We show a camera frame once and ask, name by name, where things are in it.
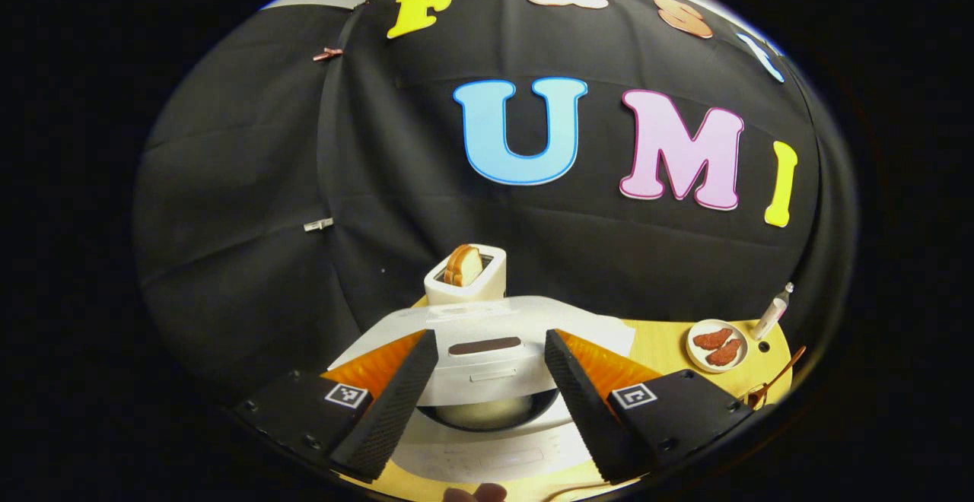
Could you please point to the red-brown meat slice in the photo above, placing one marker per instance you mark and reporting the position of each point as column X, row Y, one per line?
column 713, row 338
column 724, row 353

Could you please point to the brown wooden spoon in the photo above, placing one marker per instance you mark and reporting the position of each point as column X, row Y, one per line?
column 784, row 369

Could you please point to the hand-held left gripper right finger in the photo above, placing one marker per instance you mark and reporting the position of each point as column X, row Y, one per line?
column 582, row 411

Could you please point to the white round plate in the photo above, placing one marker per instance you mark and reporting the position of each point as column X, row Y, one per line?
column 694, row 354

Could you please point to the white clip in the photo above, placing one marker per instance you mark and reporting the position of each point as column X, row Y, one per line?
column 318, row 224

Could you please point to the white rice cooker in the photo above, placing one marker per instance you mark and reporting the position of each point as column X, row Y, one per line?
column 494, row 319

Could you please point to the black backdrop cloth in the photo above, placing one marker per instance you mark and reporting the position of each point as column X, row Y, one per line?
column 243, row 182

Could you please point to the bread slice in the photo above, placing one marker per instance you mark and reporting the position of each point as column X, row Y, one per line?
column 463, row 265

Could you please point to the white toaster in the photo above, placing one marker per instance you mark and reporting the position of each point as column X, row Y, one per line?
column 488, row 278

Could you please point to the pink clothes peg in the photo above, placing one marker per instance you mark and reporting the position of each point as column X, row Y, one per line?
column 328, row 54

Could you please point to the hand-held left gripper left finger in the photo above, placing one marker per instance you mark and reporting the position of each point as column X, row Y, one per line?
column 396, row 411

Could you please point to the clear bottle with pink label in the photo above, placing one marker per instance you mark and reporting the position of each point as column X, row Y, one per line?
column 770, row 313

